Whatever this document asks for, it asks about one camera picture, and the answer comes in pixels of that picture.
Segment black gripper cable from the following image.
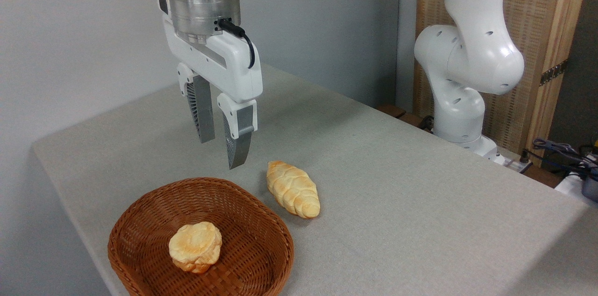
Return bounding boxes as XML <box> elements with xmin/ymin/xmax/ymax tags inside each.
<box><xmin>217</xmin><ymin>18</ymin><xmax>256</xmax><ymax>70</ymax></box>

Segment wooden rattan folding screen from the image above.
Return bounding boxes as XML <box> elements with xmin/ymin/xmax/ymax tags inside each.
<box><xmin>413</xmin><ymin>0</ymin><xmax>593</xmax><ymax>166</ymax></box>

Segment braided bread loaf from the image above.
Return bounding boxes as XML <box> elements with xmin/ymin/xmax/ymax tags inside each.
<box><xmin>266</xmin><ymin>161</ymin><xmax>321</xmax><ymax>219</ymax></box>

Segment brown wicker basket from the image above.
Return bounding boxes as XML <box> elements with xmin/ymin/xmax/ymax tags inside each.
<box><xmin>107</xmin><ymin>177</ymin><xmax>295</xmax><ymax>296</ymax></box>

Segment tangled dark cables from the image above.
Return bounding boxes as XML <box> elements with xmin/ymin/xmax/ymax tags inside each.
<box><xmin>526</xmin><ymin>137</ymin><xmax>598</xmax><ymax>180</ymax></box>

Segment metal screen hinge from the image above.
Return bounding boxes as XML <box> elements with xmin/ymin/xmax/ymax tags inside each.
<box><xmin>540</xmin><ymin>59</ymin><xmax>569</xmax><ymax>86</ymax></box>

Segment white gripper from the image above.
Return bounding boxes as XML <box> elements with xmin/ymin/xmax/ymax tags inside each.
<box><xmin>158</xmin><ymin>0</ymin><xmax>263</xmax><ymax>170</ymax></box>

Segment grey tablecloth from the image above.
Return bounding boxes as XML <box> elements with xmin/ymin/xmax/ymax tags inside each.
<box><xmin>32</xmin><ymin>63</ymin><xmax>598</xmax><ymax>296</ymax></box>

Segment round bread bun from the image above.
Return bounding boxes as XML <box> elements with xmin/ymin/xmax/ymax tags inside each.
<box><xmin>168</xmin><ymin>221</ymin><xmax>223</xmax><ymax>274</ymax></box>

